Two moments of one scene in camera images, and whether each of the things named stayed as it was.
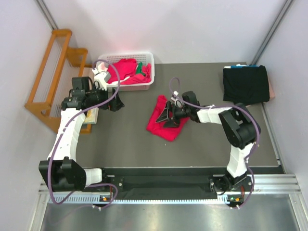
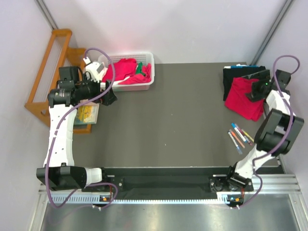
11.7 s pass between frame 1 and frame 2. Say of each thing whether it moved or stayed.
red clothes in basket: stayed
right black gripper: moved
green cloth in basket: stayed
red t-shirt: moved
